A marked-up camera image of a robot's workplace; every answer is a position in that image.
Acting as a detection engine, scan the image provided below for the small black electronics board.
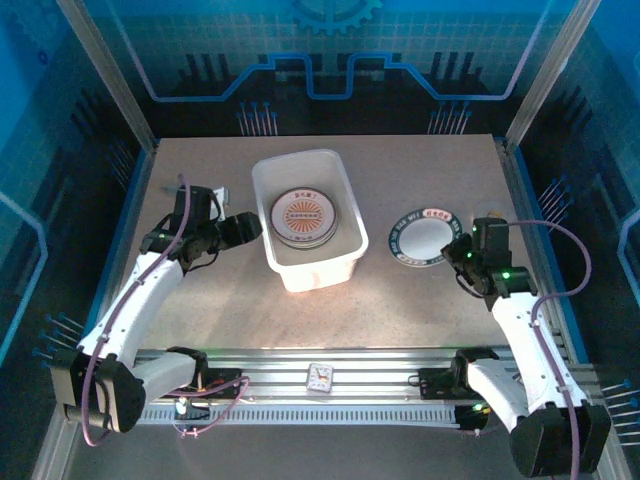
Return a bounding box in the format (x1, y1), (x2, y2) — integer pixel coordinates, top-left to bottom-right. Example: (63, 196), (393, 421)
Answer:
(455, 402), (494, 432)

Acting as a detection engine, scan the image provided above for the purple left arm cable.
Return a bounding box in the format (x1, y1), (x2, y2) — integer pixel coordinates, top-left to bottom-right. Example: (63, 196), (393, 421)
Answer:
(79, 172), (250, 447)

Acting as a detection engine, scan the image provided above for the dark green banded plate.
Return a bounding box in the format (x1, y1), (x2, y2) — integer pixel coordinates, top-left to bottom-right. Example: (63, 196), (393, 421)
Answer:
(388, 205), (464, 269)

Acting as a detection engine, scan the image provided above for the aluminium rail frame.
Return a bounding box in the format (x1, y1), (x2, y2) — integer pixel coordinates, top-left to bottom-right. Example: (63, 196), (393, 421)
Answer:
(64, 344), (596, 406)

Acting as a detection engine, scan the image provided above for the slotted white cable duct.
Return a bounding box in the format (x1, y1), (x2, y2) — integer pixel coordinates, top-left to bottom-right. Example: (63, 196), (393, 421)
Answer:
(137, 405), (461, 426)

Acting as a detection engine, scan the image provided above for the white plastic bin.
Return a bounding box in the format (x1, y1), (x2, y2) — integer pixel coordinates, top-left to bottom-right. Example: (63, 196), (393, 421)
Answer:
(251, 148), (370, 294)

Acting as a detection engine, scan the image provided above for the small white clock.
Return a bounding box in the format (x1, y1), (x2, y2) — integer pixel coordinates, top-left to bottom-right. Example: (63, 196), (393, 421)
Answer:
(305, 362), (335, 395)

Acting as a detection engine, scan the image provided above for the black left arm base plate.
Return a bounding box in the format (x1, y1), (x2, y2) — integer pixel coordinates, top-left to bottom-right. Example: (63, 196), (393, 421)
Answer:
(164, 367), (244, 401)

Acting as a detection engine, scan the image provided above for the aluminium enclosure post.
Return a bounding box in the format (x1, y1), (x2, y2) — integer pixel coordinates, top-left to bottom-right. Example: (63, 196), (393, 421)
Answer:
(504, 0), (601, 149)
(54, 0), (156, 151)

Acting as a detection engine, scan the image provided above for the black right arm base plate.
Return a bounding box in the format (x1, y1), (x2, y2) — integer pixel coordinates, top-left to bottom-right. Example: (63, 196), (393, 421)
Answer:
(417, 367), (476, 401)

